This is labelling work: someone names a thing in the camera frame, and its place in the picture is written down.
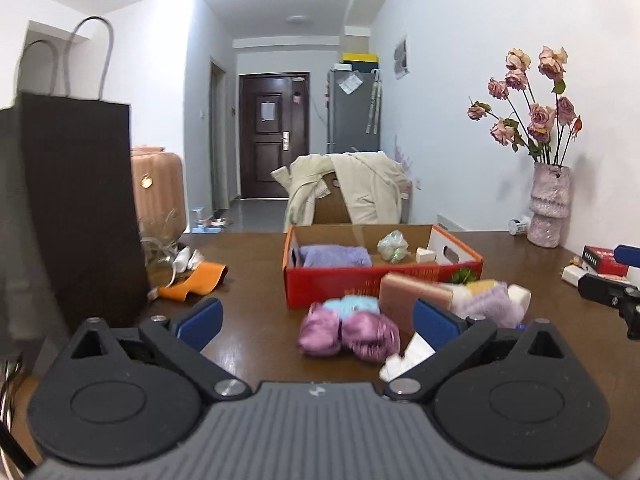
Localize black paper bag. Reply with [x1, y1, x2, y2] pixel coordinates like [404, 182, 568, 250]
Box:
[0, 16, 151, 377]

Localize yellow and white plush toy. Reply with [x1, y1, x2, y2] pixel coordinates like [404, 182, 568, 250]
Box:
[465, 280, 497, 302]

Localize pink suitcase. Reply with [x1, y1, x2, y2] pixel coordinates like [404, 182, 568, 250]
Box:
[130, 145, 189, 242]

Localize purple fluffy cloth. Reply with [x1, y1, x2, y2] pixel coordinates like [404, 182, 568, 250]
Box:
[452, 284, 526, 329]

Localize orange cloth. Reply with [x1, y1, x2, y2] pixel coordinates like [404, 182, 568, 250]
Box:
[157, 261, 230, 302]

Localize grey refrigerator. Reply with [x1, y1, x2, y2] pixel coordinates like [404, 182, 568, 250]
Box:
[326, 65, 384, 156]

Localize beige coat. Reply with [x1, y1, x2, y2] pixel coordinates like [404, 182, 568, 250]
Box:
[271, 151, 414, 234]

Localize dried pink flowers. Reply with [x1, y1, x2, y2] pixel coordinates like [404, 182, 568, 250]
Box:
[467, 45, 584, 167]

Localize pet feeding bowl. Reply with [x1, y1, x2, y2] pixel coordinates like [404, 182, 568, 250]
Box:
[190, 207, 230, 235]

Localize clear plastic wrapped item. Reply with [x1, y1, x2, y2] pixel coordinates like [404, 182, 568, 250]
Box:
[377, 230, 411, 264]

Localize red book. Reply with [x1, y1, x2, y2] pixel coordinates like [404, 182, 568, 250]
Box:
[582, 245, 630, 277]

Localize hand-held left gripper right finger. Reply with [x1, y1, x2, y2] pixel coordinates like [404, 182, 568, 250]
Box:
[382, 299, 574, 403]

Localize purple towel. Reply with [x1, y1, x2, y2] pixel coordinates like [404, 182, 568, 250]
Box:
[298, 244, 374, 270]

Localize brown chair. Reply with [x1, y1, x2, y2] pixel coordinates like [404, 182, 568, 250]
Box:
[312, 172, 411, 226]

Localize white foam piece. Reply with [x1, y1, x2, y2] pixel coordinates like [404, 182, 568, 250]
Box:
[378, 332, 436, 384]

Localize yellow box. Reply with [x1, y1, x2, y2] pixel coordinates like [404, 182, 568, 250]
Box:
[340, 51, 380, 72]

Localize pink yarn bundles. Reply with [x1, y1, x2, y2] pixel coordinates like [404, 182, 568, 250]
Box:
[297, 305, 401, 364]

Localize pink ribbed vase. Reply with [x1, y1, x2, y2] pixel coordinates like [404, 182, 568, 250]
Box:
[526, 161, 571, 249]

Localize dark brown door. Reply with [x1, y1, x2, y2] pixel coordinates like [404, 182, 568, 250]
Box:
[238, 72, 311, 200]

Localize white small box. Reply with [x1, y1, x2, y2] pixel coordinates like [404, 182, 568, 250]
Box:
[560, 263, 591, 286]

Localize white sponge block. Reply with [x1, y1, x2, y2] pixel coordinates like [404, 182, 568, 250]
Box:
[507, 284, 532, 312]

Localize white bottle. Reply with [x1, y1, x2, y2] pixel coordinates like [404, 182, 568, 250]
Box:
[170, 245, 206, 274]

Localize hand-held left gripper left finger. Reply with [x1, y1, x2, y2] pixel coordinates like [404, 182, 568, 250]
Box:
[70, 297, 253, 402]

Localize light blue plush toy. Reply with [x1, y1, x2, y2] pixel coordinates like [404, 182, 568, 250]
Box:
[322, 295, 381, 320]

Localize red cardboard box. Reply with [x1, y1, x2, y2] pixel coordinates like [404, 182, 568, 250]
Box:
[282, 224, 485, 310]

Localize clear glass jar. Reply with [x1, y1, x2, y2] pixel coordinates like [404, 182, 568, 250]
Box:
[140, 237, 181, 282]

